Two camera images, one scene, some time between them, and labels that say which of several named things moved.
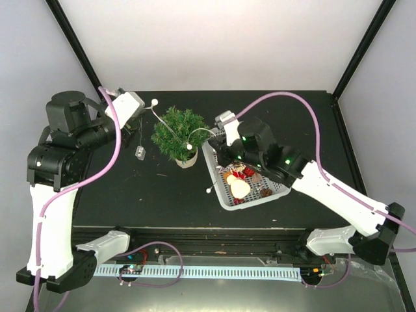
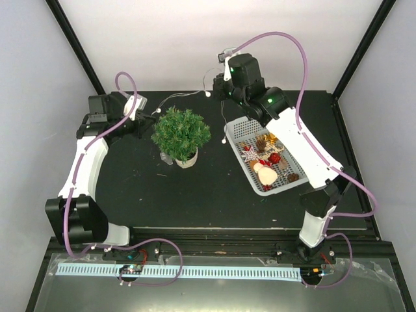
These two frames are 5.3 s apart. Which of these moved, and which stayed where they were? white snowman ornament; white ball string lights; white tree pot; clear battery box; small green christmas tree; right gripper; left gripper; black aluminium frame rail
Moved: white ball string lights; white snowman ornament; left gripper; right gripper; clear battery box
Stayed: black aluminium frame rail; small green christmas tree; white tree pot
